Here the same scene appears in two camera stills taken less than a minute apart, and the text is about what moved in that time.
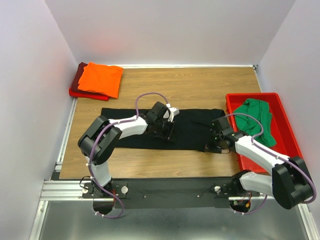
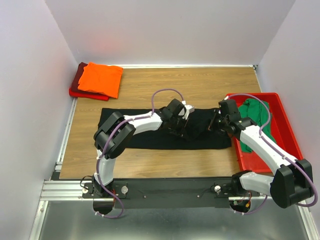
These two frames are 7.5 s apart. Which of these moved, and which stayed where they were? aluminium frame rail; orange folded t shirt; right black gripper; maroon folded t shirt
Moved: right black gripper
Stayed: orange folded t shirt; maroon folded t shirt; aluminium frame rail
